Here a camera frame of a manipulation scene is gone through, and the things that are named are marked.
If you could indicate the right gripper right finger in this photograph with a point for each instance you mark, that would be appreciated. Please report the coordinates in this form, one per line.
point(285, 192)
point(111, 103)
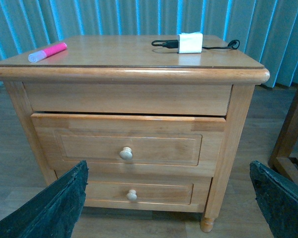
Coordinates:
point(277, 198)

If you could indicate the white adapter box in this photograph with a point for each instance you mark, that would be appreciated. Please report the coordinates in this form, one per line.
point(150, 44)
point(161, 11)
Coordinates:
point(190, 43)

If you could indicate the wooden drawer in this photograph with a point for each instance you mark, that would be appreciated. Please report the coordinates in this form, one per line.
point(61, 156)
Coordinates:
point(147, 192)
point(145, 145)

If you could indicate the pink marker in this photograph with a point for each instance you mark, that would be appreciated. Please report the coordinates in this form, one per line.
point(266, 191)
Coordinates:
point(47, 52)

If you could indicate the grey curtain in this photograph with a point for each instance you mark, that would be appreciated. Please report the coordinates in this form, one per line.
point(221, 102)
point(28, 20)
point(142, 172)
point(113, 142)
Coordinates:
point(267, 29)

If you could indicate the wooden nightstand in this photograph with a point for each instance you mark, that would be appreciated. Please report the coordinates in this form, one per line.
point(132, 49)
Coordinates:
point(126, 75)

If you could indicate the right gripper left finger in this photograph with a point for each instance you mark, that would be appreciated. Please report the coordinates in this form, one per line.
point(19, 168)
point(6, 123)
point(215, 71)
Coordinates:
point(53, 212)

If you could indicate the dark wooden furniture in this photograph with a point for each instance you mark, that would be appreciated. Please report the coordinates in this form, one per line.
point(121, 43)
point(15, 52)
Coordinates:
point(280, 158)

